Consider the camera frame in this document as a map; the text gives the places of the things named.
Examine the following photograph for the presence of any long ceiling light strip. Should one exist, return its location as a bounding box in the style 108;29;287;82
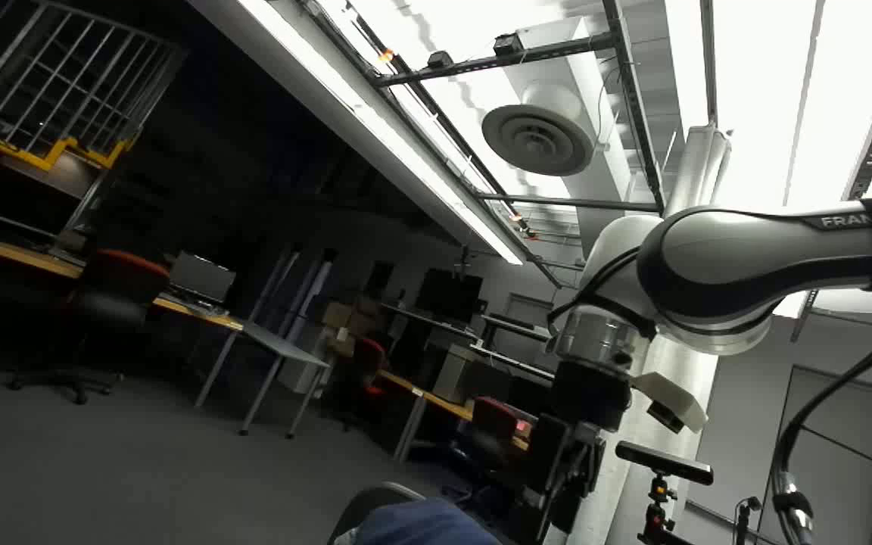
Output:
189;0;535;268

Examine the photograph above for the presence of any red office chair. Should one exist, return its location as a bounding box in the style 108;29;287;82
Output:
347;332;396;430
456;393;541;477
7;245;173;409

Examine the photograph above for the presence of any black stereo camera bar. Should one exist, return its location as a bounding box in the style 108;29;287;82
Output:
613;438;719;486

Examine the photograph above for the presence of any round ceiling air vent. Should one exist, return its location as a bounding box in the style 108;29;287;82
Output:
478;100;597;183

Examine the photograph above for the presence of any cardboard box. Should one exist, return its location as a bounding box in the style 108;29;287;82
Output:
317;296;386;341

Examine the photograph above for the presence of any metal grid railing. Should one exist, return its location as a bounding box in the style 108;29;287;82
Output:
0;0;189;158

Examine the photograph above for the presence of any yellow steel beam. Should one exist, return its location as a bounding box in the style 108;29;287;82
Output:
0;118;133;174

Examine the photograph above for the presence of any thick black cable bundle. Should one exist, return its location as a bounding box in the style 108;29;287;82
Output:
765;283;872;545

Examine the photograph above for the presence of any blue denim cloth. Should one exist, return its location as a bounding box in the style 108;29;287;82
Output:
353;493;506;545

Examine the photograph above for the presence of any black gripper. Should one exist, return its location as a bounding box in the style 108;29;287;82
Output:
549;353;635;436

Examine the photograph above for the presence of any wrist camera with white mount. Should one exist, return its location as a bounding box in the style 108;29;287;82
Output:
634;368;713;436

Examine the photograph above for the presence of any grey folding table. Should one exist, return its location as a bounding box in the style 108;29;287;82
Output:
191;317;333;442

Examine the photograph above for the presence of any white building column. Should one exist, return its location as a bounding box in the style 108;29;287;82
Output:
566;122;737;545

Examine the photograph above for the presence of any wooden top desk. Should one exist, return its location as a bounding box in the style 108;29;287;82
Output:
373;366;478;464

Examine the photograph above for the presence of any red black camera stand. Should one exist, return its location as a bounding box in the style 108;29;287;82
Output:
635;471;685;545

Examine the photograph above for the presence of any grey door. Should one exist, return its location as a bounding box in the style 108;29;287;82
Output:
753;364;872;545

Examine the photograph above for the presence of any grey desk monitor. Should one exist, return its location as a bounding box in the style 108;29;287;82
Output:
168;248;238;313

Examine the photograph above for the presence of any black computer monitor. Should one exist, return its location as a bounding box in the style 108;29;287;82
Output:
412;264;488;326

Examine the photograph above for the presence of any long wooden desk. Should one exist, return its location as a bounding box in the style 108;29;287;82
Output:
0;224;247;337

